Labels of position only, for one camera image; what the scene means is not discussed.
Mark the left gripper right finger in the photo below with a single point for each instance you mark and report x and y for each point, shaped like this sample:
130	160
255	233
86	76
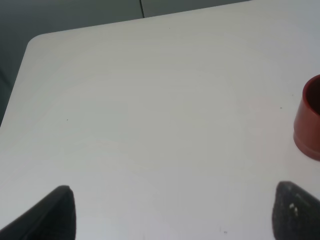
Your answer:
295	213

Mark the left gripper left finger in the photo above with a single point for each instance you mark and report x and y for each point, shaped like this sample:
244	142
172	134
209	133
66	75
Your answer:
52	218

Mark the red plastic cup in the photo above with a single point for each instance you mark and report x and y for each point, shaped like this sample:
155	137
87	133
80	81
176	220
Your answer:
306	127

